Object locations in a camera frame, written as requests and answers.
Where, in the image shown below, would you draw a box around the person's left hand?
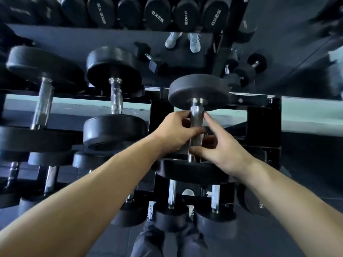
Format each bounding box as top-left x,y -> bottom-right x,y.
149,110 -> 207,159

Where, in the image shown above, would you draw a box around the person's right hand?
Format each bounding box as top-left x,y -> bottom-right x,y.
189,111 -> 255,177

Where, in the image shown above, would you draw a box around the black metal dumbbell rack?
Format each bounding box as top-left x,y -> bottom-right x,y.
0,88 -> 282,238

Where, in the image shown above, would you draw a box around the medium black round dumbbell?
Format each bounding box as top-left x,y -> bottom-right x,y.
152,74 -> 237,186

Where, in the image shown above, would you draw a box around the large black round dumbbell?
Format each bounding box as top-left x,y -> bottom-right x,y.
82,46 -> 148,152
0,45 -> 87,153

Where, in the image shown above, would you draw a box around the row of black dumbbells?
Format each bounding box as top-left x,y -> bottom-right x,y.
0,150 -> 274,241

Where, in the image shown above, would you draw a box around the person's left forearm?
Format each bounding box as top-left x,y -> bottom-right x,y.
0,136 -> 164,257

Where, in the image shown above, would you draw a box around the person's right forearm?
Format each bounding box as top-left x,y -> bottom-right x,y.
235,157 -> 343,257

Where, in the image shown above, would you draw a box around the black rubber floor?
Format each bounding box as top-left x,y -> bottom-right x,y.
0,131 -> 343,257

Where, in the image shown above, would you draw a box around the grey white sneaker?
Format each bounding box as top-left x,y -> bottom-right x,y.
146,200 -> 158,223
182,188 -> 196,221

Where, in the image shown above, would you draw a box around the grey trousers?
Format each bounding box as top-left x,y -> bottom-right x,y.
130,221 -> 210,257

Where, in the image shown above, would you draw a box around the large wall mirror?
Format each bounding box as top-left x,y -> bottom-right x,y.
0,0 -> 343,102

